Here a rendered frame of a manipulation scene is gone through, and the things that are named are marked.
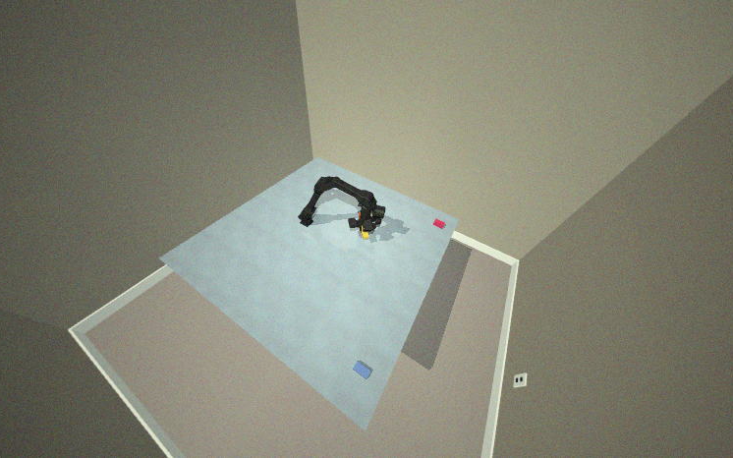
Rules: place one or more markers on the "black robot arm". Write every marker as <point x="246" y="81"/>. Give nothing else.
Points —
<point x="365" y="198"/>

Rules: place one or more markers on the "blue rectangular block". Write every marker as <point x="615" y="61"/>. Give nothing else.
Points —
<point x="361" y="369"/>

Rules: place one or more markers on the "yellow bar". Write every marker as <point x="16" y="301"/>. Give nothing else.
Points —
<point x="365" y="234"/>

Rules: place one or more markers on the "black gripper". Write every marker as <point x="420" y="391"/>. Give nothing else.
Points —
<point x="358" y="223"/>

